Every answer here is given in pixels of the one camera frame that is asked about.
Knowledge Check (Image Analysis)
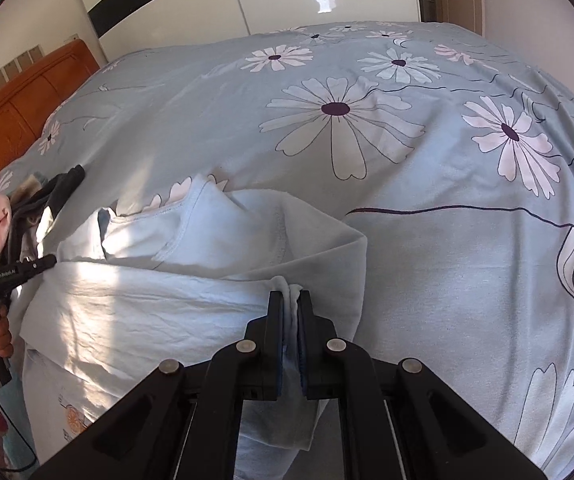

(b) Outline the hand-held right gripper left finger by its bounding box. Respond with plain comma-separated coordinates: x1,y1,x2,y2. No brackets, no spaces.
29,290,285,480

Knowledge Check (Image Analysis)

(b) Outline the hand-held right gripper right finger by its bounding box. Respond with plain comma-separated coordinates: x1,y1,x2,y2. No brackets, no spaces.
297,290,548,480

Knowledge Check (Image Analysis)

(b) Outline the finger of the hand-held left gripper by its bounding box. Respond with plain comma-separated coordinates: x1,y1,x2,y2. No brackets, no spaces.
17,254,58,283

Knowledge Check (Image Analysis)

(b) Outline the light blue sweatshirt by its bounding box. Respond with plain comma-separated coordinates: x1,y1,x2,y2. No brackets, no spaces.
19,174,370,480

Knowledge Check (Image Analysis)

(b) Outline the black clothing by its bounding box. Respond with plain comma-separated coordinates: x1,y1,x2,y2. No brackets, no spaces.
9,164,86,261

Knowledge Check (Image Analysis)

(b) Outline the wooden bed headboard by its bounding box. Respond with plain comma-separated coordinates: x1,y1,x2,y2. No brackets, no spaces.
0,40,102,206

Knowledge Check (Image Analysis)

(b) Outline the light blue floral duvet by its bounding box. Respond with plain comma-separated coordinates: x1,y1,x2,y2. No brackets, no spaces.
0,21,574,480

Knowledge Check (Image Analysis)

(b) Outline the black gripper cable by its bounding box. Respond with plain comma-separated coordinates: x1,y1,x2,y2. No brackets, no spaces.
0,380,38,473

